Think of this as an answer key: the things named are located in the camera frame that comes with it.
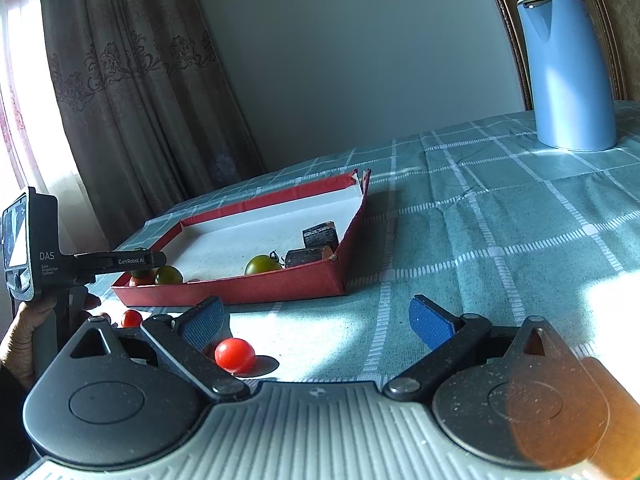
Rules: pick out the brown patterned curtain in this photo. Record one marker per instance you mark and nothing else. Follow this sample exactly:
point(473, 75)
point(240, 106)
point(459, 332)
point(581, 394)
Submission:
point(150, 85)

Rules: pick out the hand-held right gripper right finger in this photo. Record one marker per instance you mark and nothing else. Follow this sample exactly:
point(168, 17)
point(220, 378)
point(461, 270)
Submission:
point(430, 321)

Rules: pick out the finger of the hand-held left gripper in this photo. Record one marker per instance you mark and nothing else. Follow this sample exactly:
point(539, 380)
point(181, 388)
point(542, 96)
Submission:
point(120, 261)

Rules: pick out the person's left hand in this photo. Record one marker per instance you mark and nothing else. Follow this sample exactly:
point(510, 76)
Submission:
point(20, 345)

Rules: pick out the red cherry tomato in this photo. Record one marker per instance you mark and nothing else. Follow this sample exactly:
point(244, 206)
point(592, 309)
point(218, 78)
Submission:
point(234, 355)
point(131, 318)

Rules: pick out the checked teal tablecloth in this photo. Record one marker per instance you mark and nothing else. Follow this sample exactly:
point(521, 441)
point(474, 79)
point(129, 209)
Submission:
point(500, 210)

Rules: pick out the eggplant piece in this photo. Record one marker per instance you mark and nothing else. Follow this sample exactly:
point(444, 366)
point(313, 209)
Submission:
point(320, 235)

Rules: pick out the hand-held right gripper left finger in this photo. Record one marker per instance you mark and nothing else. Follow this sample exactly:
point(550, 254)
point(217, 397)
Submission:
point(205, 322)

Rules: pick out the dark brown block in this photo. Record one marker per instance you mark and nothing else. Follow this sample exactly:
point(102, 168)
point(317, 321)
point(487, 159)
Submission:
point(307, 256)

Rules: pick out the sheer white curtain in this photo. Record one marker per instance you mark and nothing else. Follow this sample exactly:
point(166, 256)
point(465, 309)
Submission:
point(30, 85)

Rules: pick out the blue electric kettle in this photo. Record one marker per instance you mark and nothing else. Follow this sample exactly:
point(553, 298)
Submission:
point(570, 75)

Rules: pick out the large green tomato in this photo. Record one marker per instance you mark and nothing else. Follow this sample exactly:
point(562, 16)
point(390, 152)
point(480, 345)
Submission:
point(262, 264)

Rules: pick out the red cardboard box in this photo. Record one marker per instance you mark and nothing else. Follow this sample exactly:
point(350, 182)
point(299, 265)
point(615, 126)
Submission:
point(280, 285)

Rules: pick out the green cucumber piece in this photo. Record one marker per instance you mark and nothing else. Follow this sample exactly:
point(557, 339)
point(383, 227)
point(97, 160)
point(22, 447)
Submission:
point(142, 274)

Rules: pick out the small green tomato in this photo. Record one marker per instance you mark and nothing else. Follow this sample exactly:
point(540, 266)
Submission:
point(168, 275)

